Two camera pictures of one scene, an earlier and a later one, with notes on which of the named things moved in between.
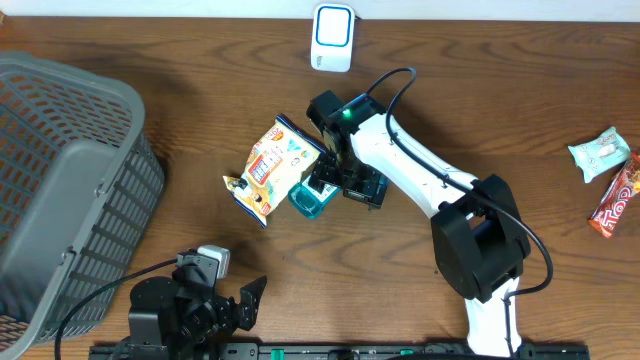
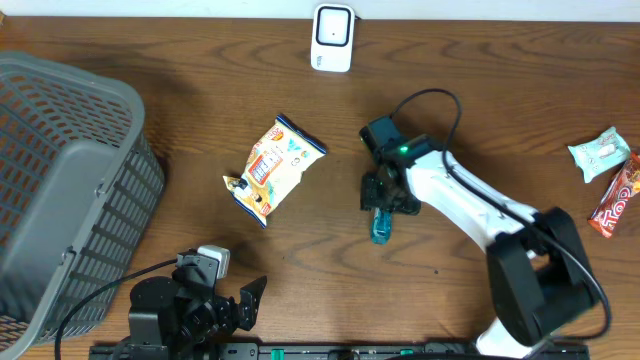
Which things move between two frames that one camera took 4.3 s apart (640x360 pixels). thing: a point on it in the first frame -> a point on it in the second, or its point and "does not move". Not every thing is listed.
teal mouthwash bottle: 307,201 -> 382,223
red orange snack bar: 613,206 does not move
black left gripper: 250,297 does not move
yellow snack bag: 284,155 does not move
